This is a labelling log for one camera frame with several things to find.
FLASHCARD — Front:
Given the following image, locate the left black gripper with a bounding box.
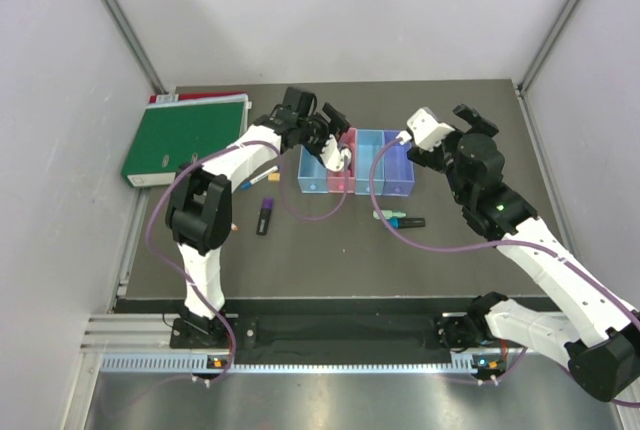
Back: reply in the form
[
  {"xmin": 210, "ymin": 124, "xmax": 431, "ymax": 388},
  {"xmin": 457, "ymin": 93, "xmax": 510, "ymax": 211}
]
[{"xmin": 296, "ymin": 103, "xmax": 349, "ymax": 162}]

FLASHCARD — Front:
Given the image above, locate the light blue bin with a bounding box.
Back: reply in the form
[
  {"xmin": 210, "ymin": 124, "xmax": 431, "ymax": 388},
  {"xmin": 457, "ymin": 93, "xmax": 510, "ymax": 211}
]
[
  {"xmin": 297, "ymin": 148, "xmax": 328, "ymax": 194},
  {"xmin": 355, "ymin": 129, "xmax": 385, "ymax": 195}
]

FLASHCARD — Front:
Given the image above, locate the pink drawer bin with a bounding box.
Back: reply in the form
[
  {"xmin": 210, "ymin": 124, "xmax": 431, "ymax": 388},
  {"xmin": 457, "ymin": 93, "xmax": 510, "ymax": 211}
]
[{"xmin": 327, "ymin": 128, "xmax": 357, "ymax": 193}]

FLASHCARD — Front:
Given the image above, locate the purple drawer bin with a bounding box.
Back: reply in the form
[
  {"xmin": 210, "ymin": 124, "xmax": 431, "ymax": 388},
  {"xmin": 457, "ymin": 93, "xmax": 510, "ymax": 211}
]
[{"xmin": 382, "ymin": 143, "xmax": 415, "ymax": 197}]

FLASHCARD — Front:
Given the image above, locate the green highlighter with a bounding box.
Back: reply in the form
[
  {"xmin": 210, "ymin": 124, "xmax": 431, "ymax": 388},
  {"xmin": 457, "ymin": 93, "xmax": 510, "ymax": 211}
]
[{"xmin": 373, "ymin": 210, "xmax": 407, "ymax": 220}]

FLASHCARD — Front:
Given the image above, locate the purple black highlighter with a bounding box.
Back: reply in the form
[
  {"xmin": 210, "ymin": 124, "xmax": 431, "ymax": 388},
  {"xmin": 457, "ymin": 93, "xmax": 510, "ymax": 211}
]
[{"xmin": 256, "ymin": 197, "xmax": 274, "ymax": 236}]

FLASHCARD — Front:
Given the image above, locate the white blue pen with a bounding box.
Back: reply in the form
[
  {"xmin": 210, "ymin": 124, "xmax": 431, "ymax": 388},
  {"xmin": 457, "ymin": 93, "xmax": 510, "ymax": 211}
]
[{"xmin": 240, "ymin": 165, "xmax": 279, "ymax": 190}]

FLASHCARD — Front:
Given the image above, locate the blue black marker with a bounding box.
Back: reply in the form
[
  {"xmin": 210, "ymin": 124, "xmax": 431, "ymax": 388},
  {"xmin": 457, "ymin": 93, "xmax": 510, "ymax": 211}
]
[{"xmin": 388, "ymin": 217, "xmax": 426, "ymax": 229}]

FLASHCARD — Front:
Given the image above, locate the green ring binder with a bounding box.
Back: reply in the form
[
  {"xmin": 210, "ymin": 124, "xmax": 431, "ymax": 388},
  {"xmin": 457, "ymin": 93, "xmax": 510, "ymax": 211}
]
[{"xmin": 121, "ymin": 95, "xmax": 249, "ymax": 188}]

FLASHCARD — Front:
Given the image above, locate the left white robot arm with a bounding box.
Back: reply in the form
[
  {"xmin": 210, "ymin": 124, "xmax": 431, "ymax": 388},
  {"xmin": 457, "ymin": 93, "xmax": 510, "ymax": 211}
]
[{"xmin": 165, "ymin": 87, "xmax": 351, "ymax": 348}]

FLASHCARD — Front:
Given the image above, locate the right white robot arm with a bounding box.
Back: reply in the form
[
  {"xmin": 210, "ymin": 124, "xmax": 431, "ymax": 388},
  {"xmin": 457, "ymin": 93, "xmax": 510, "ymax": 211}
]
[{"xmin": 401, "ymin": 105, "xmax": 639, "ymax": 402}]

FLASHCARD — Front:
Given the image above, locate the red folder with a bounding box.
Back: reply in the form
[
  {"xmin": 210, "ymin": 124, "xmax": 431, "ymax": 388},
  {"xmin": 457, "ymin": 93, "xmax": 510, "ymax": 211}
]
[{"xmin": 147, "ymin": 93, "xmax": 251, "ymax": 108}]

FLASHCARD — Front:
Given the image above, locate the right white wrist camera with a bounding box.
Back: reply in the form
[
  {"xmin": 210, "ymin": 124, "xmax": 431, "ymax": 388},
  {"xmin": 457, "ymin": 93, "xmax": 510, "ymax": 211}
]
[{"xmin": 397, "ymin": 107, "xmax": 455, "ymax": 151}]

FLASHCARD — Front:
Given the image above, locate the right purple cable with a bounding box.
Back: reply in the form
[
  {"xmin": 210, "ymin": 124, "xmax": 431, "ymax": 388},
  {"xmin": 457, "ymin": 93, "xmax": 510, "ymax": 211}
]
[{"xmin": 368, "ymin": 135, "xmax": 640, "ymax": 409}]

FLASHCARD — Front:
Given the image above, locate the right aluminium frame post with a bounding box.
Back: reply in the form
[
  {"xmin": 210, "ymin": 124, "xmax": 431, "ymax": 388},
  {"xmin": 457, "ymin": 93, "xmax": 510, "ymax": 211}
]
[{"xmin": 516, "ymin": 0, "xmax": 583, "ymax": 97}]

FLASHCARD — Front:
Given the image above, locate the aluminium frame post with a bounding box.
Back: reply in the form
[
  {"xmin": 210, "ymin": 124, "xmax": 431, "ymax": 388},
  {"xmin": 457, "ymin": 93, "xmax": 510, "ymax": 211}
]
[
  {"xmin": 100, "ymin": 0, "xmax": 167, "ymax": 94},
  {"xmin": 516, "ymin": 0, "xmax": 583, "ymax": 97}
]

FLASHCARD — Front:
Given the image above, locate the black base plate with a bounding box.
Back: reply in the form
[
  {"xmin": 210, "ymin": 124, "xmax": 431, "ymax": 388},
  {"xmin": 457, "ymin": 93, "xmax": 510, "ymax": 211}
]
[{"xmin": 171, "ymin": 311, "xmax": 494, "ymax": 361}]

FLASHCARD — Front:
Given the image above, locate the left aluminium frame post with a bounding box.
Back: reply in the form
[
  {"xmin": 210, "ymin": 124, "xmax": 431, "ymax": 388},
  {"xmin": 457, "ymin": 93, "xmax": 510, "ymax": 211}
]
[{"xmin": 100, "ymin": 0, "xmax": 167, "ymax": 94}]

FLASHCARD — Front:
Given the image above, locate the grey cable duct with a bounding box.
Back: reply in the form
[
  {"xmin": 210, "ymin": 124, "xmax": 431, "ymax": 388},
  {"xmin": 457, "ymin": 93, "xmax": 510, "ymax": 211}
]
[{"xmin": 100, "ymin": 353, "xmax": 505, "ymax": 375}]

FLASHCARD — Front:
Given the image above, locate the aluminium front rail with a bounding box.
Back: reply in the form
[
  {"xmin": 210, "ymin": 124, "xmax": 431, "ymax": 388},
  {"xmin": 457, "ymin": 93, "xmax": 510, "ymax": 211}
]
[{"xmin": 79, "ymin": 310, "xmax": 629, "ymax": 356}]

